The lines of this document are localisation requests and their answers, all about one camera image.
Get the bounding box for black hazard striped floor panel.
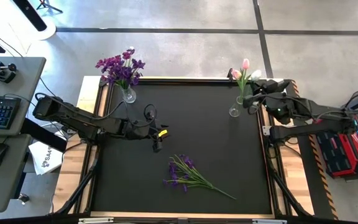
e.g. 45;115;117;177
286;79;339;221

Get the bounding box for small black knob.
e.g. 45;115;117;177
17;192;30;205

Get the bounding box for black tripod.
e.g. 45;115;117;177
35;0;64;14

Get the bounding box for purple artificial flower bunch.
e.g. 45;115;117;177
162;154;237;200
113;58;146;88
108;63;137;90

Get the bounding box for white artificial tulip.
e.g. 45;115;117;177
242;69;263;100

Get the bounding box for black board on white base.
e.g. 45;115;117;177
0;0;57;41

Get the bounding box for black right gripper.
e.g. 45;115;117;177
242;80;291;108

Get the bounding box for black desk support bar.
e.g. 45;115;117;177
20;117;68;153

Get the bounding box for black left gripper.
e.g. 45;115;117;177
121;119;170;153

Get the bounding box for magenta artificial flower bunch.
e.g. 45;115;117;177
95;46;136;90

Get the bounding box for slim clear glass vase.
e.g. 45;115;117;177
228;95;245;118

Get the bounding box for red black power box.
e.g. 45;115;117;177
314;113;358;180

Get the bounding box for black aluminium table frame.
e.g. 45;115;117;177
52;77;314;224

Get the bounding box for white printed paper bag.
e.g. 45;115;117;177
28;139;63;176

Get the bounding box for wooden table base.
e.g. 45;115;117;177
52;75;316;219

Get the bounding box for round clear glass vase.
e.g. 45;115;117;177
120;85;137;105

